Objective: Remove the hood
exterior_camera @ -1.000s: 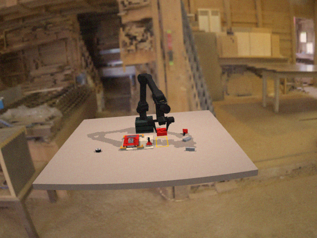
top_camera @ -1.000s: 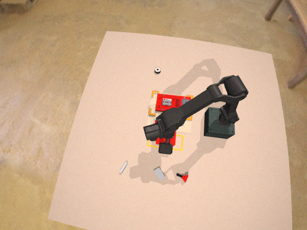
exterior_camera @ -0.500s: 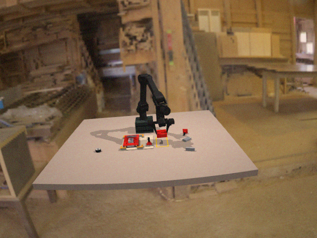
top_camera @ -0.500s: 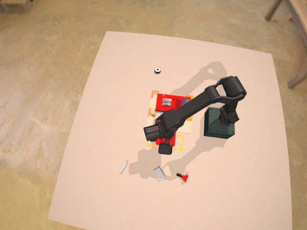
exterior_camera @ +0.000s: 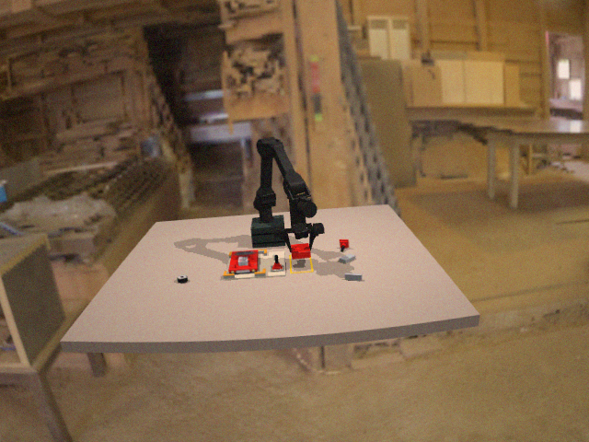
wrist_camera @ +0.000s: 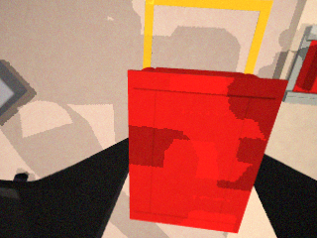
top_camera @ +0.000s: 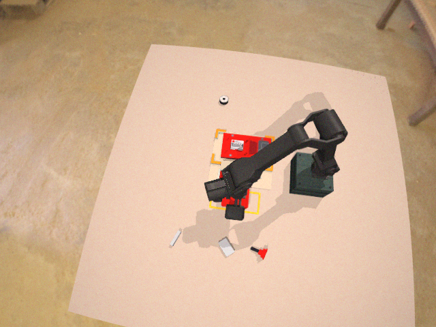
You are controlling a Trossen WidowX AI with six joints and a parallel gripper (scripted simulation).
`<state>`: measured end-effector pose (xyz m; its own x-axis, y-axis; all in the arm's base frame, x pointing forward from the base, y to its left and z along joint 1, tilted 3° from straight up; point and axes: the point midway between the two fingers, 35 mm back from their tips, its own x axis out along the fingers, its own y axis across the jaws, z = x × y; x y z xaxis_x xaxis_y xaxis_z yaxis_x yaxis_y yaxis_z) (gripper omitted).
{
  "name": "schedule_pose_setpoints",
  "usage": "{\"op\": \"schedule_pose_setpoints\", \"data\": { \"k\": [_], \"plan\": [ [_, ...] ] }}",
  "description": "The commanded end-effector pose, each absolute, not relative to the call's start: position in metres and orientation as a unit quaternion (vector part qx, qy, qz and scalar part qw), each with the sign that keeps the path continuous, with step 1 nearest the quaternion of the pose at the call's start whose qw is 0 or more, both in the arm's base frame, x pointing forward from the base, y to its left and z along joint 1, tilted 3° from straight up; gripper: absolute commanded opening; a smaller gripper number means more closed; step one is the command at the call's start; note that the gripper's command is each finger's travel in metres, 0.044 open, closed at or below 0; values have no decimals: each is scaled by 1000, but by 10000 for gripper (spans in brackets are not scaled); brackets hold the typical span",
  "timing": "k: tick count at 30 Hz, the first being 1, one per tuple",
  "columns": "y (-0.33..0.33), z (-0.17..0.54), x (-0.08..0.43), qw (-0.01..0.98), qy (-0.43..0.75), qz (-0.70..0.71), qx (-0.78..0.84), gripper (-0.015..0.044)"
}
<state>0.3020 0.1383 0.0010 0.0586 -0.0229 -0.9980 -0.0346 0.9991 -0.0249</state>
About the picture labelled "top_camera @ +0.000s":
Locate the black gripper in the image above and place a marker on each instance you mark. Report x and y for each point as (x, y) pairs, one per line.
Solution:
(235, 211)

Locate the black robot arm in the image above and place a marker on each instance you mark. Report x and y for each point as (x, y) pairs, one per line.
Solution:
(242, 173)

